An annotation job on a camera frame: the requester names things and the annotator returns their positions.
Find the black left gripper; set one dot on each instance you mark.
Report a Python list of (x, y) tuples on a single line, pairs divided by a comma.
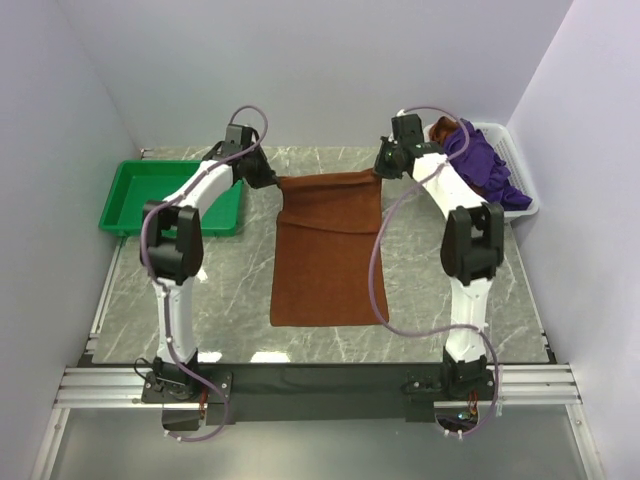
[(268, 176)]

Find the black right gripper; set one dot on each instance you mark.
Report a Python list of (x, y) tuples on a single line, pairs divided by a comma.
[(380, 168)]

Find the brown towel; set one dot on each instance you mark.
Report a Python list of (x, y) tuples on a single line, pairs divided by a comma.
[(325, 233), (468, 154)]

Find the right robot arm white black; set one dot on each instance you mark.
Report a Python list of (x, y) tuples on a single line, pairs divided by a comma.
[(471, 251)]

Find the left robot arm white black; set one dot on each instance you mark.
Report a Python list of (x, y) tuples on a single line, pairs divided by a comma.
[(172, 251)]

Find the brown towel in basket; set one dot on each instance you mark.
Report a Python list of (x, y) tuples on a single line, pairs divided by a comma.
[(468, 154)]

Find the purple towel in basket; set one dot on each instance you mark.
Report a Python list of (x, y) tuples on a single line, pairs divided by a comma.
[(499, 186)]

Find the white plastic basket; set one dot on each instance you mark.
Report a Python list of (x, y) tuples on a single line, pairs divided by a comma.
[(501, 141)]

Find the green plastic tray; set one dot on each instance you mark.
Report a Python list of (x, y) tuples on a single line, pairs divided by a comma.
[(138, 181)]

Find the black base bar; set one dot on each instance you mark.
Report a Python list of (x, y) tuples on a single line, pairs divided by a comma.
[(254, 392)]

